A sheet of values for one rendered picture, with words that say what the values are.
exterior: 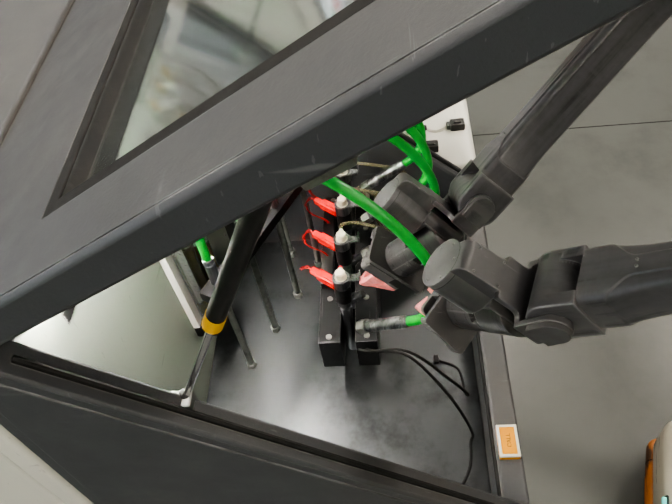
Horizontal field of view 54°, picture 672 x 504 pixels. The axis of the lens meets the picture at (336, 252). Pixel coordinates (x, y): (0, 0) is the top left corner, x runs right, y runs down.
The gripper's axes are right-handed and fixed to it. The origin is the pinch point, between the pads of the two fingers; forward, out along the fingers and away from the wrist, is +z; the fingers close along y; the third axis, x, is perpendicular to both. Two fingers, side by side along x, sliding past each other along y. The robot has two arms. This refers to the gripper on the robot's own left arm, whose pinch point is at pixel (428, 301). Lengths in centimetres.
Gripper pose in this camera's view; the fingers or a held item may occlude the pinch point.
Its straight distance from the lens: 87.7
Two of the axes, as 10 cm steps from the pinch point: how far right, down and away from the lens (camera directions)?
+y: -6.0, 7.6, -2.6
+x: 7.1, 6.5, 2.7
